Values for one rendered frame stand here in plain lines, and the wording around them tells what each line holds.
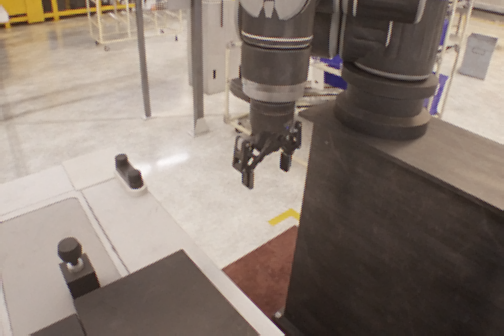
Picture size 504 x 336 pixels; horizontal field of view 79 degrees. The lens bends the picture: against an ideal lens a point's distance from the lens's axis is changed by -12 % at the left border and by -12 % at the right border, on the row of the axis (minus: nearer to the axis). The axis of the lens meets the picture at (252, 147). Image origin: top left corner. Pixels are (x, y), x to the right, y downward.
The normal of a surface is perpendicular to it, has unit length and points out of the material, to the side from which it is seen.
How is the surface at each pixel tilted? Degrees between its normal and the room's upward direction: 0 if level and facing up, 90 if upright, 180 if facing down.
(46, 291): 0
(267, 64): 90
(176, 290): 0
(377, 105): 90
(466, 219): 90
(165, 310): 0
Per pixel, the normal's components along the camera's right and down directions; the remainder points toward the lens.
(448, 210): -0.76, 0.29
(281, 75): 0.07, 0.50
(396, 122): 0.03, -0.61
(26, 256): 0.04, -0.87
